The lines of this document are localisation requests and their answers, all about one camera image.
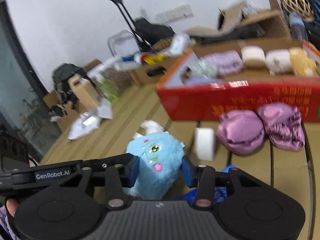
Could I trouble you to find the lilac fuzzy headband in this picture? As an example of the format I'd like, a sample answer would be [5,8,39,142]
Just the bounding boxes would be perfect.
[204,50,244,77]

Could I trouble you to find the iridescent mesh bath puff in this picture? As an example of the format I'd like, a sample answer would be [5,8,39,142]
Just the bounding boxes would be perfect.
[189,59,219,78]

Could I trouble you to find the cardboard boxes on floor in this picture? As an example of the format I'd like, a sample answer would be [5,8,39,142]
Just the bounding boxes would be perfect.
[43,59,101,132]

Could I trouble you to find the white tape roll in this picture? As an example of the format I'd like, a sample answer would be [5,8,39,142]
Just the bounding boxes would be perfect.
[194,127,215,161]

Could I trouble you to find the small brown cardboard tray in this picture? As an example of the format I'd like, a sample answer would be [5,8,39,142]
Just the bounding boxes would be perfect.
[128,56,184,86]

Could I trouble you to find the white plastic bottle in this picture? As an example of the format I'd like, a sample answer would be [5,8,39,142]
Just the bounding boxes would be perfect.
[169,33,191,56]

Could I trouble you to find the wall power sockets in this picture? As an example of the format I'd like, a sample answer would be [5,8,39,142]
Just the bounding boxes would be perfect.
[155,4,194,23]

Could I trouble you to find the purple satin scrunchie bonnet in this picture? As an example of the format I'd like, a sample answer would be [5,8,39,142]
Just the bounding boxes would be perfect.
[216,102,305,155]

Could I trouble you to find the person's left hand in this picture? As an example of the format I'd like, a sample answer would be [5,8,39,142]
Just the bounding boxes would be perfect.
[6,199,20,217]

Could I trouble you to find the large open cardboard box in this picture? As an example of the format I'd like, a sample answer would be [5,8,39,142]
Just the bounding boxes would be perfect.
[191,0,291,44]

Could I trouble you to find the blue packet box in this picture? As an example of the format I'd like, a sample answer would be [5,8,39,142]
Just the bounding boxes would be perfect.
[177,164,235,205]

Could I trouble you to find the folding slatted camping table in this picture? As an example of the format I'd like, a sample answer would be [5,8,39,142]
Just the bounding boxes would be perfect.
[41,84,315,239]

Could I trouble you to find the blue water bottle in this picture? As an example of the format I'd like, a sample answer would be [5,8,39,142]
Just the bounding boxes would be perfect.
[289,12,308,41]

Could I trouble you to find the yellow white plush toy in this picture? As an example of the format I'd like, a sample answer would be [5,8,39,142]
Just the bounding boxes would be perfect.
[266,47,318,77]

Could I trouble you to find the white paper sheets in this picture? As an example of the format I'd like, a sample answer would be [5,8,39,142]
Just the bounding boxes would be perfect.
[68,98,113,140]

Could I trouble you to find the woven rattan ball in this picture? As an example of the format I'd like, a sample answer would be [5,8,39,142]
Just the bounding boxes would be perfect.
[280,0,315,22]

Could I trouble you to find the folded metal step stool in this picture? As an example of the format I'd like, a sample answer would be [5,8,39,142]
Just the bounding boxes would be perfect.
[107,30,140,57]

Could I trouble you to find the light blue plush toy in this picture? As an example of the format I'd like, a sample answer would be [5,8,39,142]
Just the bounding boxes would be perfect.
[125,132,185,200]

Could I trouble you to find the silver foil packet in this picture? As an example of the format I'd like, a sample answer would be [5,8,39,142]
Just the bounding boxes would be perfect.
[82,115,101,128]

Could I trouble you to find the black grey backpack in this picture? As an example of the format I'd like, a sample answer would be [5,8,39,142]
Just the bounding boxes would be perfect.
[52,63,87,105]

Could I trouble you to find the red orange cardboard tray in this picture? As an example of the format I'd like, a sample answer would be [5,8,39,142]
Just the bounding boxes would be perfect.
[156,38,319,122]

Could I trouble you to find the glass sliding door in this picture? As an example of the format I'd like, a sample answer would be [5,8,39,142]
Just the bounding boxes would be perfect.
[1,0,61,160]

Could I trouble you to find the green spray bottle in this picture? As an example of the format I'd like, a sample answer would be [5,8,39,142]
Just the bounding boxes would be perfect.
[97,79,119,103]

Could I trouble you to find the black trolley cart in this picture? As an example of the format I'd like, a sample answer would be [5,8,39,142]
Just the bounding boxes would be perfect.
[109,0,175,52]

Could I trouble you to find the clear container with lid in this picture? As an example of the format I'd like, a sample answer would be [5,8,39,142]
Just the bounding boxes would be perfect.
[87,63,132,96]

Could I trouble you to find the wooden block box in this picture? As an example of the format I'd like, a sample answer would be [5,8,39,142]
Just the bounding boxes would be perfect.
[68,75,100,109]

